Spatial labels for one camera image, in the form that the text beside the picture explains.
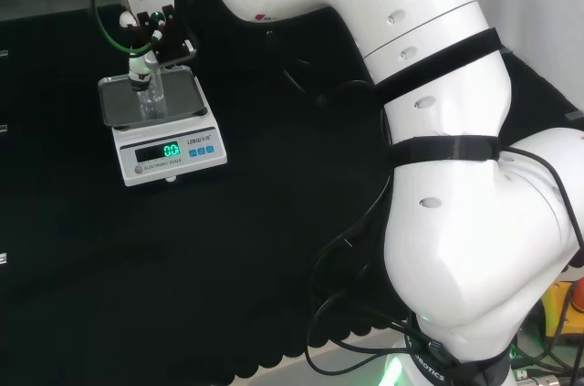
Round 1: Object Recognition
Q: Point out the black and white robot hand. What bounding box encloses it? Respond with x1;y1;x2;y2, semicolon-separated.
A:
118;3;199;92

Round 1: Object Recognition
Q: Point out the small clear glass beaker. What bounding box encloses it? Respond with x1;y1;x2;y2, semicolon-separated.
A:
135;67;167;122

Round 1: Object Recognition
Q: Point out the white electronic balance steel pan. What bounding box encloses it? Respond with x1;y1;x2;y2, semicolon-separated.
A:
97;64;229;188

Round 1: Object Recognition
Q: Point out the black bench cloth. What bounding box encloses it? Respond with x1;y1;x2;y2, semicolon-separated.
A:
0;0;584;386

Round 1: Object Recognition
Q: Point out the yellow stop button box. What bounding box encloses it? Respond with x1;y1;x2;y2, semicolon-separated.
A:
542;278;584;347

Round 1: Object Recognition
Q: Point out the green cable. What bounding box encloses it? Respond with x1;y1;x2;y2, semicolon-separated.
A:
90;0;180;57

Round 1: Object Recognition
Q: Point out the black cable loop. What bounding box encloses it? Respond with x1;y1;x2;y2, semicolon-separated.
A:
266;28;389;110

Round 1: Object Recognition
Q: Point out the thin black cable along arm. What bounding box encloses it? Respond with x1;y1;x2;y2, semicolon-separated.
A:
509;147;584;264

